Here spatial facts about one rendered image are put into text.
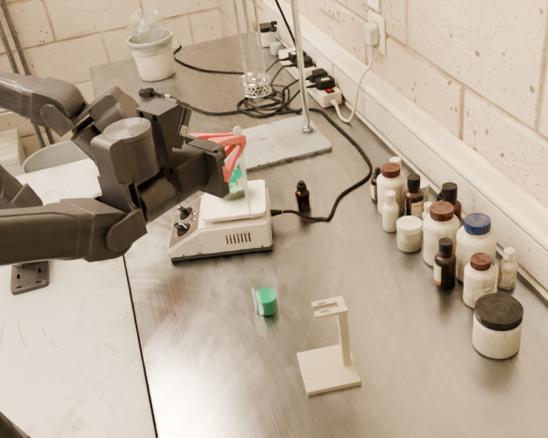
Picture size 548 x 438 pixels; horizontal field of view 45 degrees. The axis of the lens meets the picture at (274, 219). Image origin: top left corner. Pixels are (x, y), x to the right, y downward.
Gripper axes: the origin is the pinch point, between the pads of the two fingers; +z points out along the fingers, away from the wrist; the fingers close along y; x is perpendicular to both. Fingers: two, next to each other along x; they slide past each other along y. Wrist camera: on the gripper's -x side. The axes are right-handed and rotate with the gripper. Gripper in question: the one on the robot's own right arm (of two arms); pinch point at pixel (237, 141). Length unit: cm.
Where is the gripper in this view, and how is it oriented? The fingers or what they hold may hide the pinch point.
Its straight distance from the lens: 93.7
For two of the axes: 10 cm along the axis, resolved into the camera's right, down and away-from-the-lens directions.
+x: 1.1, 8.3, 5.5
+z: 6.3, -4.9, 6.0
